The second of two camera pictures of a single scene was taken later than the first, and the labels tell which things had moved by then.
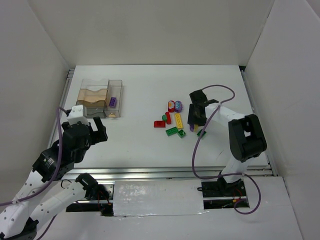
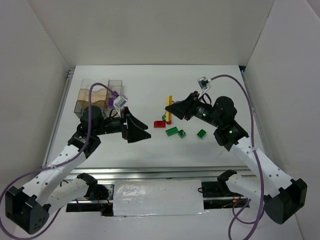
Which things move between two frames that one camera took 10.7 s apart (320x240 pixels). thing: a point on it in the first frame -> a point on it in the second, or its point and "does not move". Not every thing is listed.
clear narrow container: [114, 101] does not move
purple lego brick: [112, 101] does not move
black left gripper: [90, 133] -> [125, 125]
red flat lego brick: [159, 124] does not move
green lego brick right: [199, 133] does not move
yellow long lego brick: [179, 121] -> [169, 101]
